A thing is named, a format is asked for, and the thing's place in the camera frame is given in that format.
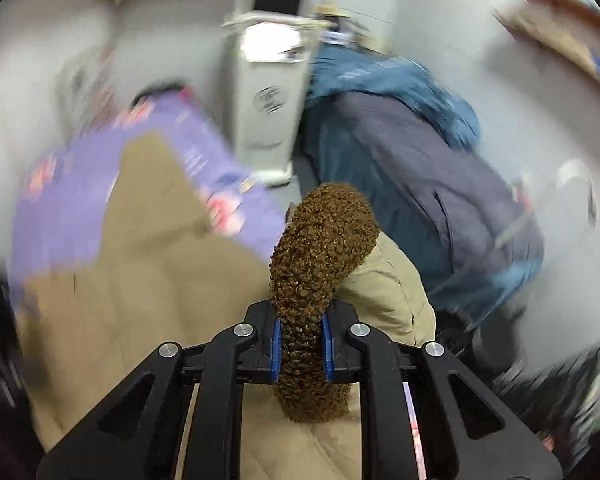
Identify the white standing appliance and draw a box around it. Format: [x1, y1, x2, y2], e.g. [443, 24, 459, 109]
[222, 0, 326, 186]

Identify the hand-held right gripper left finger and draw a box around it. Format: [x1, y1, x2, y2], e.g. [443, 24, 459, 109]
[36, 300, 283, 480]

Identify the grey blanket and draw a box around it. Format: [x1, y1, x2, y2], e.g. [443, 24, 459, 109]
[325, 92, 546, 286]

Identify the blue quilt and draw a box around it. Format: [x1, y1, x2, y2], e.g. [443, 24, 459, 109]
[300, 42, 541, 331]

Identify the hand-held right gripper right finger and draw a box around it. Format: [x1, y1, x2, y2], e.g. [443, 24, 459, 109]
[321, 302, 563, 480]

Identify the purple printed blanket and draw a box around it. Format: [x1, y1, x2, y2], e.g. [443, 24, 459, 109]
[10, 92, 288, 281]

